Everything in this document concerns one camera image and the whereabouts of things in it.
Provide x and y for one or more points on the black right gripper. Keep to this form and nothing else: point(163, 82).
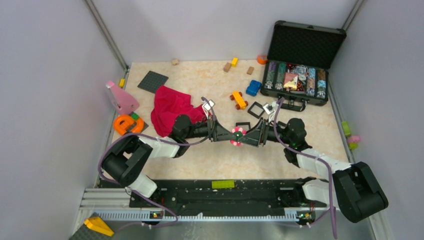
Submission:
point(257, 136)

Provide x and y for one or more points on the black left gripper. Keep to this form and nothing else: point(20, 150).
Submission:
point(218, 133)

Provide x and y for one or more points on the pink flower brooch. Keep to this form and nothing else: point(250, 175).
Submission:
point(238, 132)

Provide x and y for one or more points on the magenta garment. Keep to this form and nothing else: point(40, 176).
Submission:
point(168, 105)

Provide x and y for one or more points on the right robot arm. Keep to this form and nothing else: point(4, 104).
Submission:
point(351, 188)

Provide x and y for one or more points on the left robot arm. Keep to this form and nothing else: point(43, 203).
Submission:
point(125, 160)

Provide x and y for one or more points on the yellow toy car red wheels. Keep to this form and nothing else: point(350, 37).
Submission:
point(237, 97)

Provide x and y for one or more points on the green flat brick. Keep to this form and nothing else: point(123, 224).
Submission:
point(223, 184)

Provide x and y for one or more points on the blue toy car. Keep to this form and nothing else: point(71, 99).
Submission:
point(253, 88)

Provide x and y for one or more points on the playing card box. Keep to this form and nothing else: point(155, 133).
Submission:
point(290, 81)

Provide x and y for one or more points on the black poker chip case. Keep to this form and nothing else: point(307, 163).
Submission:
point(306, 50)

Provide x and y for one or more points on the orange object behind case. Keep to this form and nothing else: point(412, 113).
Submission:
point(262, 59)

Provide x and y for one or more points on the dark grey building baseplate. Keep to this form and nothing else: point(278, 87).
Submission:
point(152, 82)

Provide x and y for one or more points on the green pink toy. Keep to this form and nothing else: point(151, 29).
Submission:
point(352, 140)

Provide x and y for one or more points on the orange plastic toy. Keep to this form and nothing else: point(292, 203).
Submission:
point(129, 123)

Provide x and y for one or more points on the pink plastic piece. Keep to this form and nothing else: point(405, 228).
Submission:
point(123, 102)

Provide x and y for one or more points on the small yellow block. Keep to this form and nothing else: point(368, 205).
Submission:
point(122, 83)

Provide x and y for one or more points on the yellow wedge brick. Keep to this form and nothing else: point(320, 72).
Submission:
point(98, 225)

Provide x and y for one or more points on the black square frame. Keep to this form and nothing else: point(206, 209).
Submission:
point(256, 110)
point(244, 125)

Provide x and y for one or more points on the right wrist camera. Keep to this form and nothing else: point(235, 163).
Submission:
point(270, 110)

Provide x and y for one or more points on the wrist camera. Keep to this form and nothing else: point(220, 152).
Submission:
point(207, 106)
point(270, 110)

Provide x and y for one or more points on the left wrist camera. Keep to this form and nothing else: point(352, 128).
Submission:
point(207, 106)

